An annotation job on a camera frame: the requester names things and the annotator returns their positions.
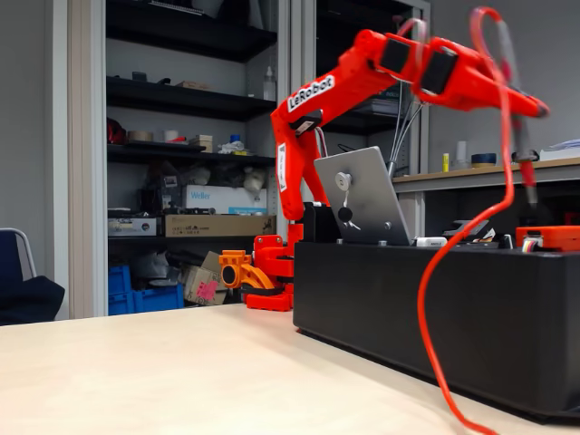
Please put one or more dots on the cardboard box pink label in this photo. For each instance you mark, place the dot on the cardboard box pink label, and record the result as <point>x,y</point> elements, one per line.
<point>204,287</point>

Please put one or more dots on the grey metal stem ornament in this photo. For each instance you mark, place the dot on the grey metal stem ornament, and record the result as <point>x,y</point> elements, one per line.
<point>391,168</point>

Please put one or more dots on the white printed carton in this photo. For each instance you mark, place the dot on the white printed carton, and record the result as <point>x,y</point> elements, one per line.
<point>131,226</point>

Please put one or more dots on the blue tape roll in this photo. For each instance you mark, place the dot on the blue tape roll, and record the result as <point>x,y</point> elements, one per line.
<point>484,159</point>

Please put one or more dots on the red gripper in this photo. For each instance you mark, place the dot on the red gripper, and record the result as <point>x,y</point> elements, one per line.
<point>491,92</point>

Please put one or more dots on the red object on shelf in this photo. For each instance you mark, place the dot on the red object on shelf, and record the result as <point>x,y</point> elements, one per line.
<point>115,133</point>

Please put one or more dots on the white plastic bottle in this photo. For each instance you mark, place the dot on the white plastic bottle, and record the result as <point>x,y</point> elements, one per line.
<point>269,88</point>

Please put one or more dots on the white Weller box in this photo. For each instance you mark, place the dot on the white Weller box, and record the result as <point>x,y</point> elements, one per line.
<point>204,201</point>

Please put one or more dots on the white tape roll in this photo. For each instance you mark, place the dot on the white tape roll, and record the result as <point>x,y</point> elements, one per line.
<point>171,135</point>

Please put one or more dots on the blue chair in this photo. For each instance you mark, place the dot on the blue chair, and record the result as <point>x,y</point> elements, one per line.
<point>27,299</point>

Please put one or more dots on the red robot arm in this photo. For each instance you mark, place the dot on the red robot arm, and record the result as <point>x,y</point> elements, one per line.
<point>299,181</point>

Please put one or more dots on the small cardboard boxes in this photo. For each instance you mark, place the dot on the small cardboard boxes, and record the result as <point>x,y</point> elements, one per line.
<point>202,142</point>

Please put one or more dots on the beige tape roll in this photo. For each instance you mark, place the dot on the beige tape roll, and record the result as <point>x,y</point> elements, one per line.
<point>140,136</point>

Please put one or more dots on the grey metal lid panel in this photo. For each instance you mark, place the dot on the grey metal lid panel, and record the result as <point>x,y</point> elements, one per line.
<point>371,204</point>

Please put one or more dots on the red display module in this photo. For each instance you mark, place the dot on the red display module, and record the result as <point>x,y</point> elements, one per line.
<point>562,235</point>

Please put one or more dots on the stack of books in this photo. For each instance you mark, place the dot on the stack of books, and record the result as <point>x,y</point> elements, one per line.
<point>380,109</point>

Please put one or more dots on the orange table clamp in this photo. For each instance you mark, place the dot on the orange table clamp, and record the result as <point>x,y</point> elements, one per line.
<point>244,272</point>

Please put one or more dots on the plain cardboard box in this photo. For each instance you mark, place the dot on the plain cardboard box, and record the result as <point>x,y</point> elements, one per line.
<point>212,262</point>

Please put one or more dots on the open storage cabinet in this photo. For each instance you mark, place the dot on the open storage cabinet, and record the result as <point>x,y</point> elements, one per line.
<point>181,97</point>

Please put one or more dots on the large blue plastic crate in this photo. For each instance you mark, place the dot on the large blue plastic crate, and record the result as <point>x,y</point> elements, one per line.
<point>154,301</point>

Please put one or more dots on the long brown carton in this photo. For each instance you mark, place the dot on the long brown carton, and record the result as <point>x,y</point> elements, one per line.
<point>204,225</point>

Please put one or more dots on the black task box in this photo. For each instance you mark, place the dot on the black task box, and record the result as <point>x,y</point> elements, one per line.
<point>453,317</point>

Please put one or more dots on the grey test probe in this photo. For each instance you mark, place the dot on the grey test probe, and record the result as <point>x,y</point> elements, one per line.
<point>520,133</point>

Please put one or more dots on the white rag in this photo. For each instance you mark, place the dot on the white rag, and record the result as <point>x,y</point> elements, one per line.
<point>232,147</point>

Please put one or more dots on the white angle knob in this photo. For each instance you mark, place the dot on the white angle knob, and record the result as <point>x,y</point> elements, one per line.
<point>432,242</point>

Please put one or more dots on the yellow glue stick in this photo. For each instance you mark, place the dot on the yellow glue stick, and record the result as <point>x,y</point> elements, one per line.
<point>445,163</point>

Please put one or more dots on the black block on box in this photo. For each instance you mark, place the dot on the black block on box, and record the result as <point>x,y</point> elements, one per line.
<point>317,226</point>

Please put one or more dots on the wooden side counter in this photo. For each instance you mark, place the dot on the wooden side counter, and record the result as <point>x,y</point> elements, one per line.
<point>430,177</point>

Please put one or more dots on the paper stack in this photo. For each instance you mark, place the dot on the paper stack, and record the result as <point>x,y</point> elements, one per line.
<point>566,149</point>

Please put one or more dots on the small blue plastic crate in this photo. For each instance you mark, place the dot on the small blue plastic crate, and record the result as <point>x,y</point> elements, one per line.
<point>118,278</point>

